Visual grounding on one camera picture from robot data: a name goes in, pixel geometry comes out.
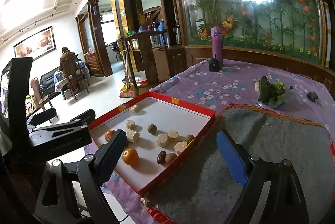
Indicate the beige sugarcane chunk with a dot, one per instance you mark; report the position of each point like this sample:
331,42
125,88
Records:
134,109

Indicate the round beige cane chunk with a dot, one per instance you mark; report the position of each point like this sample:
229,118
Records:
162,140

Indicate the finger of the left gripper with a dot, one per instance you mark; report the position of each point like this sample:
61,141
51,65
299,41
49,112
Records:
39,118
85,118

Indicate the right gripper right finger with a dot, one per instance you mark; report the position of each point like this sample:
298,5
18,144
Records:
285,202

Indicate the tan round longan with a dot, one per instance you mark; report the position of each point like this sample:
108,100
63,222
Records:
170,157

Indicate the black sofa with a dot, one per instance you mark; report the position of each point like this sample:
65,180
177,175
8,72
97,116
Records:
48,83

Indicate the black round cup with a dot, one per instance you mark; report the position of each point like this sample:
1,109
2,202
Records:
214,64

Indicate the grey felt mat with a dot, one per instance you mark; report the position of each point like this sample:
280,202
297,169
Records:
194,158

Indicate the person in brown jacket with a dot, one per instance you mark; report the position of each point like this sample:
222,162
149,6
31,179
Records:
68,63

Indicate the purple thermos bottle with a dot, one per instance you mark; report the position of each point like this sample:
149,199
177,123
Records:
217,44

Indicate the green leafy vegetable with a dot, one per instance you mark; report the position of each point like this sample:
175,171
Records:
272,94

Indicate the large orange tangerine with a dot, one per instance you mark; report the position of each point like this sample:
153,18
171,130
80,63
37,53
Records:
130,157

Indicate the black car key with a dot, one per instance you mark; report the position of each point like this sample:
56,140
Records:
313,97

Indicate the red white shallow box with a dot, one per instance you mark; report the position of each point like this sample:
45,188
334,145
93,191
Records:
161,129

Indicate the wooden chair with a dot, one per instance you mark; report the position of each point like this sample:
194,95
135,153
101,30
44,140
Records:
77,83

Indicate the flower mural glass panel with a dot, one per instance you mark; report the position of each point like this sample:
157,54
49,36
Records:
294,28

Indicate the small orange tangerine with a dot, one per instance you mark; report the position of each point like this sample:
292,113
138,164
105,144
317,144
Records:
109,134

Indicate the wooden shelf stand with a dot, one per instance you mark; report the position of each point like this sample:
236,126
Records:
155,63

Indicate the colourful broom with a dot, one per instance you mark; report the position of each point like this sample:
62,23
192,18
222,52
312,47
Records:
127,90

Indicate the purple floral tablecloth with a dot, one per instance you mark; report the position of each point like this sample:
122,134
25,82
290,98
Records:
222,82

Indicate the framed wall painting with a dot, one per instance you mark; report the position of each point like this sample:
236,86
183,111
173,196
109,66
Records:
36,45

